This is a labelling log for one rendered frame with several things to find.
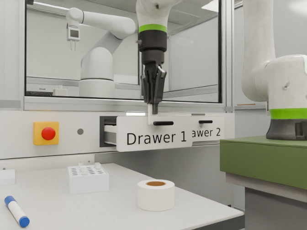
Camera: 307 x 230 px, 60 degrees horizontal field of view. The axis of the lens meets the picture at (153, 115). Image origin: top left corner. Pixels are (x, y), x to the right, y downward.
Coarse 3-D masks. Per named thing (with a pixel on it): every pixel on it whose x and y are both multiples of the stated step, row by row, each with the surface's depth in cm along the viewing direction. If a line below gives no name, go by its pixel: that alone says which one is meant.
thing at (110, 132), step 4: (104, 128) 97; (108, 128) 93; (112, 128) 90; (104, 132) 96; (108, 132) 93; (112, 132) 90; (104, 136) 96; (108, 136) 93; (112, 136) 90; (104, 140) 96; (108, 140) 93; (112, 140) 90
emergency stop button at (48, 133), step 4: (44, 128) 79; (48, 128) 80; (52, 128) 80; (44, 132) 79; (48, 132) 79; (52, 132) 80; (44, 136) 79; (48, 136) 79; (52, 136) 80; (48, 140) 80
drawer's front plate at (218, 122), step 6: (192, 120) 115; (198, 120) 117; (216, 120) 122; (222, 120) 125; (192, 126) 115; (198, 126) 117; (204, 126) 119; (210, 126) 121; (216, 126) 122; (222, 126) 125; (192, 132) 115; (198, 132) 117; (204, 132) 119; (216, 132) 122; (222, 132) 125; (192, 138) 115; (198, 138) 117; (204, 138) 119; (210, 138) 120; (216, 138) 122; (222, 138) 125
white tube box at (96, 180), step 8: (72, 168) 68; (88, 168) 67; (72, 176) 58; (80, 176) 57; (88, 176) 58; (96, 176) 58; (104, 176) 59; (72, 184) 57; (80, 184) 57; (88, 184) 58; (96, 184) 58; (104, 184) 59; (72, 192) 57; (80, 192) 57; (88, 192) 58
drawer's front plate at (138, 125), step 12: (120, 120) 82; (132, 120) 84; (144, 120) 86; (168, 120) 91; (180, 120) 94; (120, 132) 82; (132, 132) 84; (144, 132) 86; (156, 132) 88; (168, 132) 91; (180, 132) 94; (120, 144) 82; (132, 144) 84; (144, 144) 86; (156, 144) 88; (168, 144) 91; (180, 144) 94
